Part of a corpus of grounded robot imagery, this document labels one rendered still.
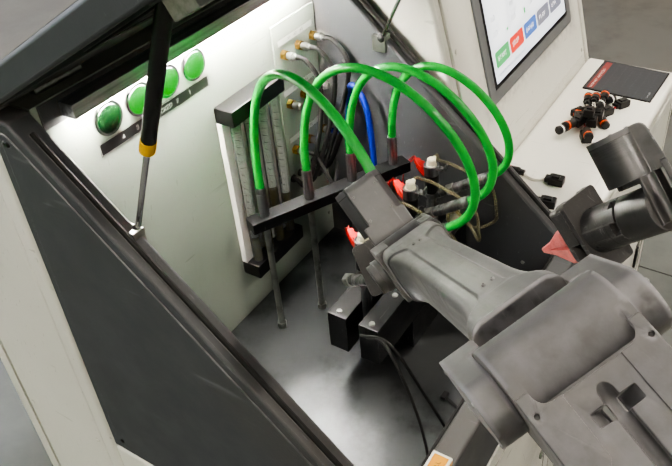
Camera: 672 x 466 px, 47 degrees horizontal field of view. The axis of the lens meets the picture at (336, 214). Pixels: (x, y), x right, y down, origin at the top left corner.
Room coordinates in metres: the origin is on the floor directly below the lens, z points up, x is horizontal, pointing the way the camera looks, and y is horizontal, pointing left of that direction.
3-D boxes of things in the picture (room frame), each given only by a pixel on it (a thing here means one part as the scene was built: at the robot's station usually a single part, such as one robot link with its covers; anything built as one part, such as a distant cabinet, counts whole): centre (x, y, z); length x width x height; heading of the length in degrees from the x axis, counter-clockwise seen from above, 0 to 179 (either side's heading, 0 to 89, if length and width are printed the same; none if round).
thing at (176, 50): (1.11, 0.18, 1.43); 0.54 x 0.03 x 0.02; 144
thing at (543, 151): (1.44, -0.57, 0.97); 0.70 x 0.22 x 0.03; 144
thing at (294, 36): (1.31, 0.03, 1.20); 0.13 x 0.03 x 0.31; 144
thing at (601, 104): (1.47, -0.59, 1.01); 0.23 x 0.11 x 0.06; 144
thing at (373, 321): (1.06, -0.11, 0.91); 0.34 x 0.10 x 0.15; 144
